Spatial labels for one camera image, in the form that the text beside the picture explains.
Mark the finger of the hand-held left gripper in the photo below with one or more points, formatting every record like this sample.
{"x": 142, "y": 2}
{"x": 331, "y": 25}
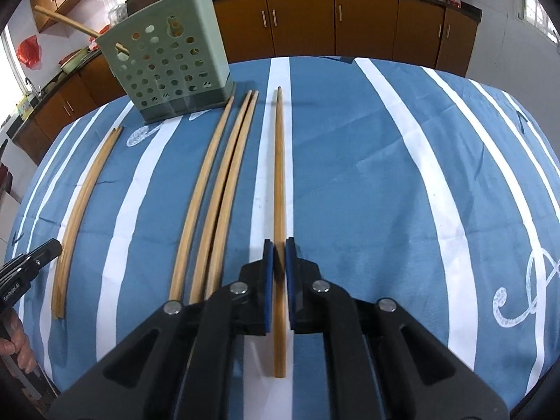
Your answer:
{"x": 41, "y": 251}

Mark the person's left hand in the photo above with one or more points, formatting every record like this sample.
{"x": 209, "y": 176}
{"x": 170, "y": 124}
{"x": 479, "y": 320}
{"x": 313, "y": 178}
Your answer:
{"x": 17, "y": 345}

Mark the dark wooden cutting board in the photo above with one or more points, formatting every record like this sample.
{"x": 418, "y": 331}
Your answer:
{"x": 146, "y": 0}

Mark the bright side window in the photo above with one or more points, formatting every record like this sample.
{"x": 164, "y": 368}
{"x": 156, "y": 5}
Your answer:
{"x": 11, "y": 70}

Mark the wooden lower kitchen cabinets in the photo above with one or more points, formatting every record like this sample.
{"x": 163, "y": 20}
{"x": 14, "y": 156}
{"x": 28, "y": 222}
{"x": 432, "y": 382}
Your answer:
{"x": 358, "y": 26}

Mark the blue white striped tablecloth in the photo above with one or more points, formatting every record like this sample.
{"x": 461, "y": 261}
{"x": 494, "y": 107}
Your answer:
{"x": 372, "y": 183}

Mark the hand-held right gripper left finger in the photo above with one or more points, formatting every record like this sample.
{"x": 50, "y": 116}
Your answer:
{"x": 267, "y": 271}

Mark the green perforated chopstick holder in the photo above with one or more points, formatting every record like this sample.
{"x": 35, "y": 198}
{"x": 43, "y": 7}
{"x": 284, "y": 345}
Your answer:
{"x": 175, "y": 70}

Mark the window with bars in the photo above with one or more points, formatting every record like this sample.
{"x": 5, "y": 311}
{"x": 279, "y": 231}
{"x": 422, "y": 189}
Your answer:
{"x": 540, "y": 13}

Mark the green basin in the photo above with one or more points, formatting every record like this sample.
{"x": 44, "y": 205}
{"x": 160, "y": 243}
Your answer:
{"x": 74, "y": 62}

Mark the red front counter unit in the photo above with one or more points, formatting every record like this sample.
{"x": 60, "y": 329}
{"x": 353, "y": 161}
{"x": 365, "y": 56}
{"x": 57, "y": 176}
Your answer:
{"x": 5, "y": 179}

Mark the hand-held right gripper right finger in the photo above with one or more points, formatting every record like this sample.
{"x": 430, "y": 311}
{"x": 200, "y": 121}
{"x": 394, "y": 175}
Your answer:
{"x": 292, "y": 280}

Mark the hanging red plastic bag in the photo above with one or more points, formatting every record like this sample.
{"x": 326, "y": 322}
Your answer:
{"x": 29, "y": 51}

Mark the clear plastic bag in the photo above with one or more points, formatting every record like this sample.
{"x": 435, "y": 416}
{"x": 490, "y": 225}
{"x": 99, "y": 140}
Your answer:
{"x": 117, "y": 14}

